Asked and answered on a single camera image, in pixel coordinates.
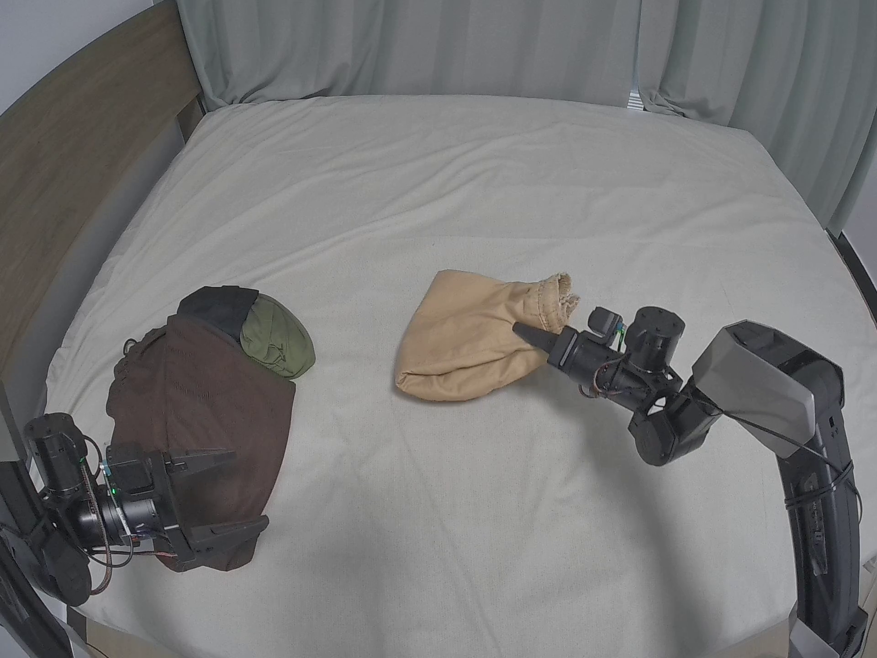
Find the bed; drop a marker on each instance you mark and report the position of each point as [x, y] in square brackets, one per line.
[445, 162]

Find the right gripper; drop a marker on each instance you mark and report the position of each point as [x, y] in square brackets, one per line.
[586, 364]

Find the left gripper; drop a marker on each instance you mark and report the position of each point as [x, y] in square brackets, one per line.
[168, 504]

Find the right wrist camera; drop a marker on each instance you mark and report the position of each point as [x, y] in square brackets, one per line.
[606, 323]

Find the brown garment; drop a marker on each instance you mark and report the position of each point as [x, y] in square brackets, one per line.
[205, 395]

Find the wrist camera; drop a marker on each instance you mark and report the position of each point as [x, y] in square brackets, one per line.
[606, 323]
[127, 480]

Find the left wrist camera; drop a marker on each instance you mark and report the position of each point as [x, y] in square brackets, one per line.
[127, 480]

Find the grey-green curtain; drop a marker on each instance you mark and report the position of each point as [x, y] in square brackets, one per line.
[411, 24]
[767, 45]

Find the tan shorts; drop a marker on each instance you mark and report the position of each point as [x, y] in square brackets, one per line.
[466, 340]

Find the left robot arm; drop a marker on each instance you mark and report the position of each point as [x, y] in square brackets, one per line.
[55, 545]

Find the black garment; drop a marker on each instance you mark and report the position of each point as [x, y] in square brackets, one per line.
[216, 312]

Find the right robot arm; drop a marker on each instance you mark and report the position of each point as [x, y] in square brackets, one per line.
[753, 381]

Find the green garment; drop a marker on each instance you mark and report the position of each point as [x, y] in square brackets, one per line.
[277, 336]

